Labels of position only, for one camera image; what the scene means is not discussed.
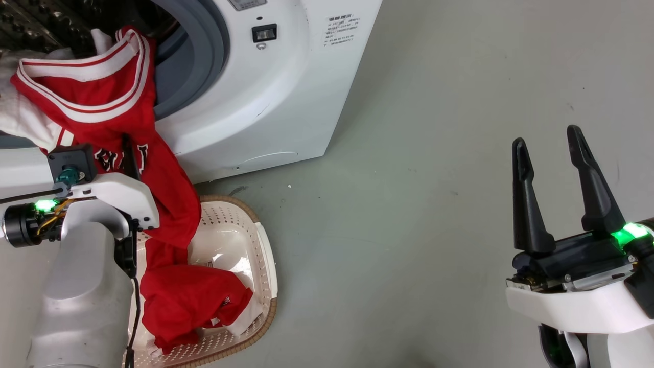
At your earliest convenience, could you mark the round filter cover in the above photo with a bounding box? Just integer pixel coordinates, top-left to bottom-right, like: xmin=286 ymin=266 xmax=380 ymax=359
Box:
xmin=238 ymin=151 xmax=298 ymax=172

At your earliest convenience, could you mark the white fabric garment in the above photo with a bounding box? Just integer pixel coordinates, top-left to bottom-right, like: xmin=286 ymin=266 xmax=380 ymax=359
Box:
xmin=0 ymin=28 xmax=114 ymax=152

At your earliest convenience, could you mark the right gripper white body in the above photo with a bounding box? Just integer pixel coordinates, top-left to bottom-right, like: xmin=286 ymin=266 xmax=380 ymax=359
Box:
xmin=506 ymin=222 xmax=654 ymax=335

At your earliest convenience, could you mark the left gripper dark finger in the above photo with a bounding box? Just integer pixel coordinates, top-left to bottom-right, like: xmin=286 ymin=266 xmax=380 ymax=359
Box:
xmin=121 ymin=134 xmax=141 ymax=180

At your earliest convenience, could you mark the red basketball jersey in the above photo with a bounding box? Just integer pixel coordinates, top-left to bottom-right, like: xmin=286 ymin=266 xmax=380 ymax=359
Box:
xmin=10 ymin=26 xmax=254 ymax=354

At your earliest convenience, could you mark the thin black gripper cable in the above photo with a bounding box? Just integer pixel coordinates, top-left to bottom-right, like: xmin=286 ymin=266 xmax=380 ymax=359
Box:
xmin=124 ymin=276 xmax=142 ymax=368

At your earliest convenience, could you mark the grey rubber door gasket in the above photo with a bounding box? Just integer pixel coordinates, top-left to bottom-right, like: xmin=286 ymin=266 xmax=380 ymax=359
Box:
xmin=0 ymin=0 xmax=230 ymax=150

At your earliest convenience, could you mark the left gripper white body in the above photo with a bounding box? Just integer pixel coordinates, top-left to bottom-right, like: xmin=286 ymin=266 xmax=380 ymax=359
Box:
xmin=3 ymin=173 xmax=160 ymax=248

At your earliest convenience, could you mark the cream perforated laundry basket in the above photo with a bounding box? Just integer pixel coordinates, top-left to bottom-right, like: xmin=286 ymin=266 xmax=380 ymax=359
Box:
xmin=123 ymin=194 xmax=279 ymax=368

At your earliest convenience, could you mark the black door latch socket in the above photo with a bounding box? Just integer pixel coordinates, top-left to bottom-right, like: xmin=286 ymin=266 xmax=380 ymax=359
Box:
xmin=252 ymin=24 xmax=278 ymax=43

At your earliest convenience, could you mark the steel washing machine drum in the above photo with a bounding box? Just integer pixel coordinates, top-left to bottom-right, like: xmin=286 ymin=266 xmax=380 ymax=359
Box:
xmin=0 ymin=0 xmax=177 ymax=58

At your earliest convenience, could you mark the printed text sticker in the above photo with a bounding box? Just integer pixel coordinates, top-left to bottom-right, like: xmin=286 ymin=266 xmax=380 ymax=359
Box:
xmin=324 ymin=15 xmax=361 ymax=47

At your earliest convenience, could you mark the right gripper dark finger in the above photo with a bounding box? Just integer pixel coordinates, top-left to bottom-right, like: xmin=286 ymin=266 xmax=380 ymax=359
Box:
xmin=512 ymin=137 xmax=556 ymax=255
xmin=567 ymin=125 xmax=626 ymax=233

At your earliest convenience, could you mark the white front-load washing machine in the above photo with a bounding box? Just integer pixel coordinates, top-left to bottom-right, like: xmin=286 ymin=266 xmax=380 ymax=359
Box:
xmin=0 ymin=0 xmax=383 ymax=201

